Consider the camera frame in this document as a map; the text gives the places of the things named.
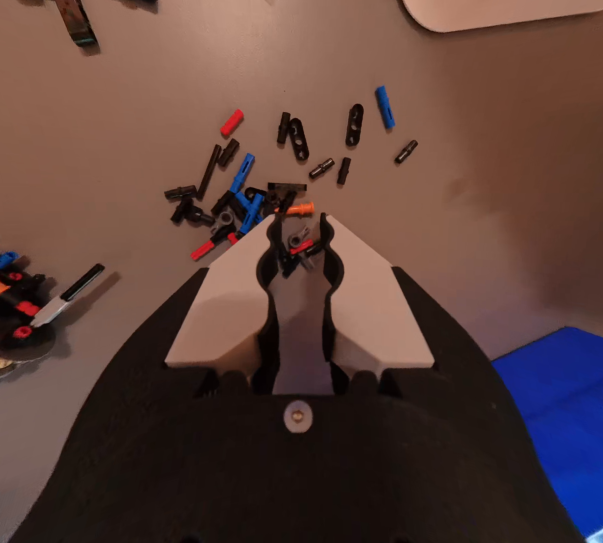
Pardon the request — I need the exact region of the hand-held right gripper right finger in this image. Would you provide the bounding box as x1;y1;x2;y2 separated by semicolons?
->
319;212;436;396

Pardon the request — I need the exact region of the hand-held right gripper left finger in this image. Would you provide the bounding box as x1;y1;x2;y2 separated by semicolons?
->
164;212;285;396

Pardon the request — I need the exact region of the pile of lego pins and axles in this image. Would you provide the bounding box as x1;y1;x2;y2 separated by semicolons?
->
164;85;419;279

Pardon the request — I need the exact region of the partly built lego model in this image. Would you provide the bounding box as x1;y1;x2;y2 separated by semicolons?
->
0;249;106;367

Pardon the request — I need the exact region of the blue plastic bin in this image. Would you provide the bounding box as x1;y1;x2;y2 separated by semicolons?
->
491;325;603;543

